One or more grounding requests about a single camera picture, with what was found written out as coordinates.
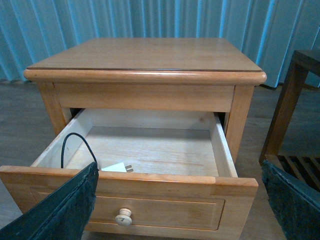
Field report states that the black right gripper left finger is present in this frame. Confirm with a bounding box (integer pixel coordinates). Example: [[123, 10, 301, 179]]
[[0, 162, 99, 240]]

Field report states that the light wooden nightstand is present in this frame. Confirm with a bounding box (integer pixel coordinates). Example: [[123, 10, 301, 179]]
[[23, 37, 267, 163]]

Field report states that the white charger adapter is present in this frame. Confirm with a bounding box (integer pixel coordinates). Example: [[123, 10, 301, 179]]
[[101, 162, 134, 173]]

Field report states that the wooden drawer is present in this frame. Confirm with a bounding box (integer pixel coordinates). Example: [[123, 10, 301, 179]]
[[0, 109, 258, 240]]

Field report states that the dark wooden slatted rack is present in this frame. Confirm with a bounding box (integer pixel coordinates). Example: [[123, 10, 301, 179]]
[[258, 49, 320, 176]]

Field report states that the black charger cable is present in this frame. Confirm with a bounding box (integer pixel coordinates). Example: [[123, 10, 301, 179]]
[[60, 132, 98, 169]]

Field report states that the pale green pleated curtain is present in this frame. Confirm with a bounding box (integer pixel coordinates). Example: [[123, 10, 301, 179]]
[[0, 0, 320, 87]]

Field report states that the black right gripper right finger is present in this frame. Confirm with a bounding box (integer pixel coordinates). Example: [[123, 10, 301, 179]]
[[261, 160, 320, 240]]

